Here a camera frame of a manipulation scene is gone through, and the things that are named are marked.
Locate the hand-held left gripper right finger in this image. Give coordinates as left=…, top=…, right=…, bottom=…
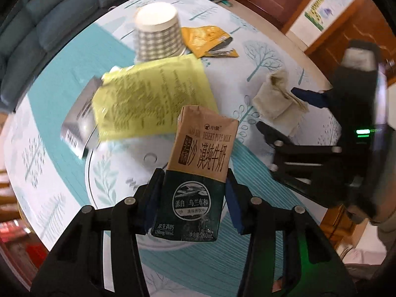
left=225, top=167, right=357, bottom=297

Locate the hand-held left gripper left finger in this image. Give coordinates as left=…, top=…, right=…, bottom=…
left=30, top=168, right=165, bottom=297

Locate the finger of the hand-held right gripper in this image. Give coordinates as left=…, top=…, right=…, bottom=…
left=256, top=121, right=341, bottom=199
left=290, top=87, right=338, bottom=109

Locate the beige tissue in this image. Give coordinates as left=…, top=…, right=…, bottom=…
left=252, top=69, right=309, bottom=137

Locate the brown and green milk carton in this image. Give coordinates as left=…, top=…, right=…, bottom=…
left=151, top=105, right=239, bottom=242

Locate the white tree print tablecloth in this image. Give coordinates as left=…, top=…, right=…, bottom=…
left=4, top=0, right=341, bottom=297

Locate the yellow printed packet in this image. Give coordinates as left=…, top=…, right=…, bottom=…
left=92, top=56, right=219, bottom=142

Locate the orange snack wrapper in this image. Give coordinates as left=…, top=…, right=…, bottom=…
left=181, top=26, right=240, bottom=59

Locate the grey checkered paper cup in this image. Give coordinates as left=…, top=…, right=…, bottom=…
left=133, top=2, right=186, bottom=63

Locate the dark blue sofa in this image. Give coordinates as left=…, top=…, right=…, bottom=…
left=0, top=0, right=125, bottom=112

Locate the wall poster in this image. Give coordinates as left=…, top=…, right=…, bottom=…
left=303, top=0, right=363, bottom=32

